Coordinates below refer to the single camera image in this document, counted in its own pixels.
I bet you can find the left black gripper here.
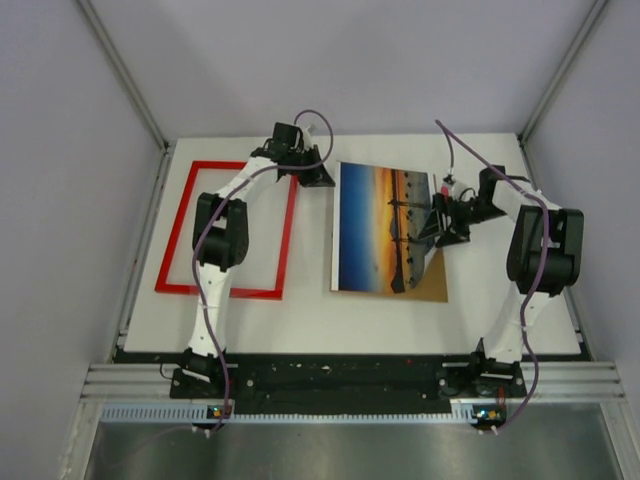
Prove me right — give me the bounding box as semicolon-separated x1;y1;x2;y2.
287;144;335;188

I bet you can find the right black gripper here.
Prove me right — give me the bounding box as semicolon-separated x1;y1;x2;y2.
417;193;507;247

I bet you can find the sunset photo print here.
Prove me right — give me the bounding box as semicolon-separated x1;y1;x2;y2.
337;161;437;294

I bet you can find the brown fibreboard backing board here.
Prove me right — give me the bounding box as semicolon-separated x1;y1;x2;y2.
329;160;449;304

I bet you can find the red picture frame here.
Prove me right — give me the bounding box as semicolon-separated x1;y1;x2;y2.
154;160;299;301

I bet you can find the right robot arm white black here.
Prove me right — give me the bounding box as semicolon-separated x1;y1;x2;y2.
418;165;584;396

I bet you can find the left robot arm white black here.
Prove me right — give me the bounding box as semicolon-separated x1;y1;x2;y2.
181;122;335;397

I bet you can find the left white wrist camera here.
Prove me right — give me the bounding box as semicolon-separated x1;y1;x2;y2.
300;124;316;149

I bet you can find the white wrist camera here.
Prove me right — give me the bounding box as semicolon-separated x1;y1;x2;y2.
300;124;316;149
441;171;467;200

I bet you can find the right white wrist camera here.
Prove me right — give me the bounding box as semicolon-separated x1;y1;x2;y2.
441;171;467;200

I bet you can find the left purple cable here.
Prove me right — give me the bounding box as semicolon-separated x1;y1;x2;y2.
191;109;335;435

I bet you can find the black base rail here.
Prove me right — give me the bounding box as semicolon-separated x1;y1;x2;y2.
115;351;526;415

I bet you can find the grey slotted cable duct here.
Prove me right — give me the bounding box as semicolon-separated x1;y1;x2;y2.
100;403;506;427

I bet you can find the right corner aluminium post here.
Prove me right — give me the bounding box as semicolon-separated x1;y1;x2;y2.
517;0;611;148

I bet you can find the corner aluminium post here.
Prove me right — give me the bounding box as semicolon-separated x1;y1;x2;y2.
517;0;611;148
72;0;170;152

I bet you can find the left corner aluminium post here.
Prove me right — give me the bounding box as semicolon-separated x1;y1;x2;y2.
72;0;170;152

